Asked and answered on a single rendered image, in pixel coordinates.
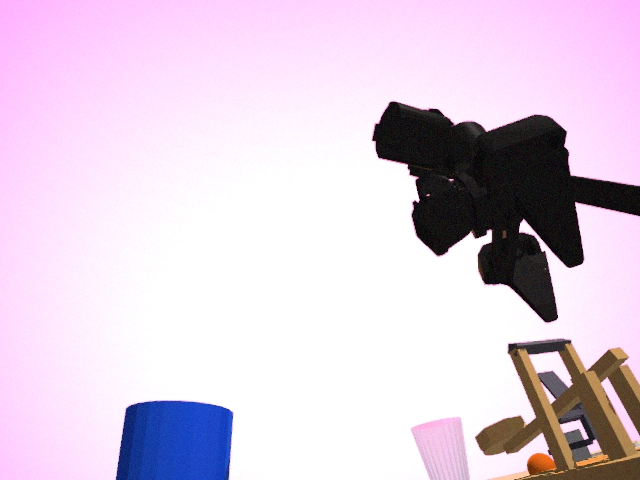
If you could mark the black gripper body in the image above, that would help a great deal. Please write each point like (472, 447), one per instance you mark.
(495, 149)

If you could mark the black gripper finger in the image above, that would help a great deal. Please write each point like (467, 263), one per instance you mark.
(540, 189)
(531, 280)

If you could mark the orange ball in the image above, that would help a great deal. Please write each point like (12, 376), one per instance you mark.
(539, 463)

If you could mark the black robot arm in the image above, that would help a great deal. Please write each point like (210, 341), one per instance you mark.
(431, 145)

